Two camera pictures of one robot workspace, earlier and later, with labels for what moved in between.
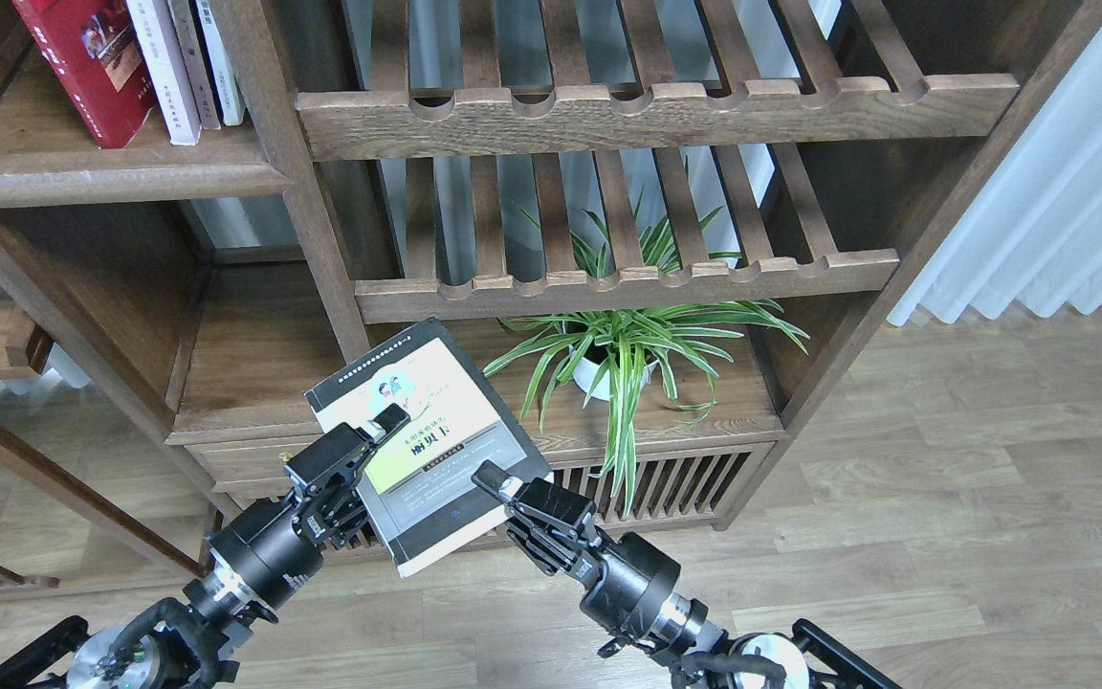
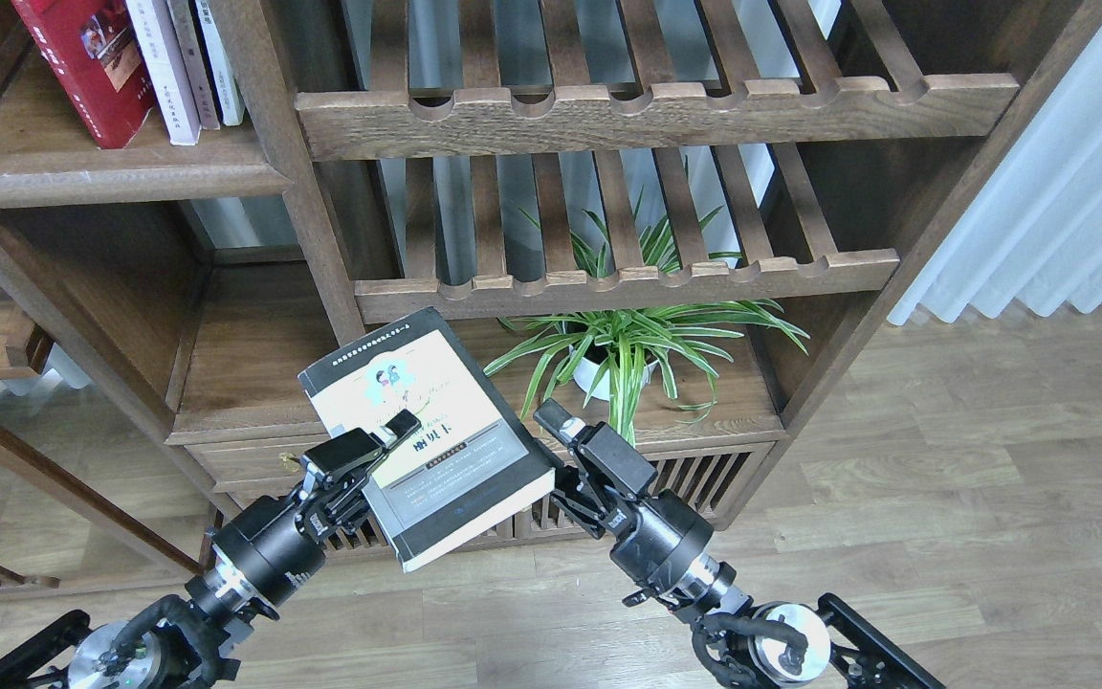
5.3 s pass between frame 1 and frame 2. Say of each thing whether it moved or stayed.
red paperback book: stayed
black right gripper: moved
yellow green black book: stayed
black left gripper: stayed
